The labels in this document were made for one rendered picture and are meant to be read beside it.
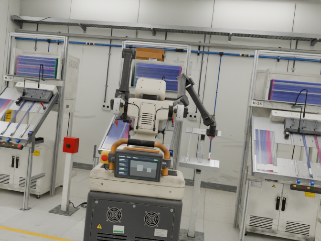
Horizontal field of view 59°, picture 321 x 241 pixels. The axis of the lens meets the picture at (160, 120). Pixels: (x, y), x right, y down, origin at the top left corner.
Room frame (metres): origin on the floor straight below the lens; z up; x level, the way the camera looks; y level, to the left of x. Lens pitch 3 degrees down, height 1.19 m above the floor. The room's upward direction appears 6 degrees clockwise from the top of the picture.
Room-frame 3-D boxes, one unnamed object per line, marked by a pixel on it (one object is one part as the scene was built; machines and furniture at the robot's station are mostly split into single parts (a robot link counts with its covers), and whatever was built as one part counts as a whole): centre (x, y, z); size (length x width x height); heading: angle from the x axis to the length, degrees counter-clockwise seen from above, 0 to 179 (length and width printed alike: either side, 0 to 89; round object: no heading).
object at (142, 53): (3.48, 0.14, 1.82); 0.68 x 0.30 x 0.20; 80
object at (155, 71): (3.16, 0.08, 1.52); 0.51 x 0.13 x 0.27; 80
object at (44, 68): (3.56, 1.55, 0.95); 1.35 x 0.82 x 1.90; 170
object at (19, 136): (3.36, 1.57, 0.66); 1.01 x 0.73 x 1.31; 170
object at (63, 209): (2.96, 0.91, 0.39); 0.24 x 0.24 x 0.78; 80
